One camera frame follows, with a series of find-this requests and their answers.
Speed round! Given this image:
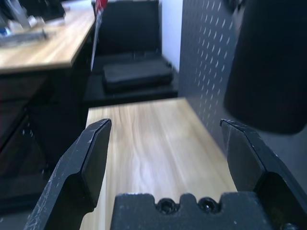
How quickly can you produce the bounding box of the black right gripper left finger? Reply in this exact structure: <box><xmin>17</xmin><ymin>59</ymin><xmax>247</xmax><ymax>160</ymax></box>
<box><xmin>24</xmin><ymin>118</ymin><xmax>113</xmax><ymax>230</ymax></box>

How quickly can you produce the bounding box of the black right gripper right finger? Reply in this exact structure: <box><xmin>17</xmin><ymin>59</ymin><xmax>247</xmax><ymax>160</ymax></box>
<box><xmin>219</xmin><ymin>119</ymin><xmax>307</xmax><ymax>230</ymax></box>

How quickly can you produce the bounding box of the dark grey pegboard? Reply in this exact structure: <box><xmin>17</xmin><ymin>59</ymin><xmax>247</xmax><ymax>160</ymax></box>
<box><xmin>178</xmin><ymin>0</ymin><xmax>244</xmax><ymax>156</ymax></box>

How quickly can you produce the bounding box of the black cup holder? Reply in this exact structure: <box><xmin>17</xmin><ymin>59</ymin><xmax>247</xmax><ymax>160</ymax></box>
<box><xmin>223</xmin><ymin>0</ymin><xmax>307</xmax><ymax>135</ymax></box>

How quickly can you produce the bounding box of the black hard case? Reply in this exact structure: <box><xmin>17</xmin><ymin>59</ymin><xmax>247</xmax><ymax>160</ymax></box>
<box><xmin>102</xmin><ymin>59</ymin><xmax>174</xmax><ymax>93</ymax></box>

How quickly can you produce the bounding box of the red white vertical sign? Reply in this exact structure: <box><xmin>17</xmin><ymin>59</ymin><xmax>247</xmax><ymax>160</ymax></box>
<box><xmin>90</xmin><ymin>0</ymin><xmax>107</xmax><ymax>71</ymax></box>

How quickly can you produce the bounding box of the grey flat metal part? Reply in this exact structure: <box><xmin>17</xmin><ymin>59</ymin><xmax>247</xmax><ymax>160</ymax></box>
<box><xmin>0</xmin><ymin>28</ymin><xmax>57</xmax><ymax>47</ymax></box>

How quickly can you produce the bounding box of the white desktop object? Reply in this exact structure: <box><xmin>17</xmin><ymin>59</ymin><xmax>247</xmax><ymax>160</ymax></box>
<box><xmin>8</xmin><ymin>0</ymin><xmax>45</xmax><ymax>28</ymax></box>

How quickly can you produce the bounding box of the black desktop equipment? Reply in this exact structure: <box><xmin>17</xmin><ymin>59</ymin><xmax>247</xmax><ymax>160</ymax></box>
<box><xmin>23</xmin><ymin>0</ymin><xmax>67</xmax><ymax>17</ymax></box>

